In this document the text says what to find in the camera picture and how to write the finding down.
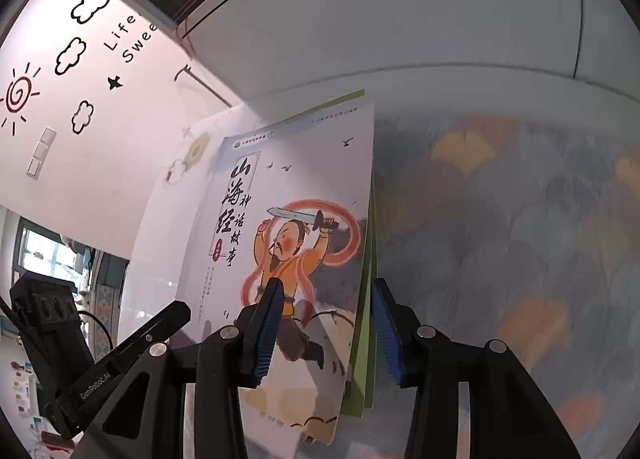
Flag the black wall lettering sticker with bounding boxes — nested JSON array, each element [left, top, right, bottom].
[[102, 14, 158, 65]]

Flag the black outline cloud sticker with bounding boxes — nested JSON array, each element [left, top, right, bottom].
[[70, 0, 112, 24], [54, 38, 87, 76], [71, 100, 96, 135]]

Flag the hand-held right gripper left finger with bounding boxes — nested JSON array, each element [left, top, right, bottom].
[[82, 276, 286, 459]]

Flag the bright green cover book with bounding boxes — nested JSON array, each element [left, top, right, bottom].
[[280, 88, 379, 418]]

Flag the metal rod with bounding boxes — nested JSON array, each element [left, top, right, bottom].
[[175, 65, 236, 107]]

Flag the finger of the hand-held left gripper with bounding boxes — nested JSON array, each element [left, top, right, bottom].
[[117, 300, 192, 365]]

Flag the white light switch panel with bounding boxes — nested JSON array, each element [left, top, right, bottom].
[[26, 126, 56, 177]]

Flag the red sun wall sticker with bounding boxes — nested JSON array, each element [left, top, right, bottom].
[[0, 62, 41, 137]]

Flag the fan pattern tablecloth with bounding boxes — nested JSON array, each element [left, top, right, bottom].
[[240, 112, 640, 459]]

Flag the sword warrior cover book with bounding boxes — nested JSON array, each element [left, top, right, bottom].
[[180, 102, 376, 445]]

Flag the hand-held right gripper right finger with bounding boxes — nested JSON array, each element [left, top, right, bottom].
[[372, 276, 583, 459]]

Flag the black cable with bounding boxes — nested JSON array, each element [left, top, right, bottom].
[[80, 311, 113, 360]]

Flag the patterned curtain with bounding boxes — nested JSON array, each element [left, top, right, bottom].
[[92, 259, 128, 335]]

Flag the window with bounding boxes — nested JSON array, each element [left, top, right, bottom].
[[14, 226, 76, 287]]

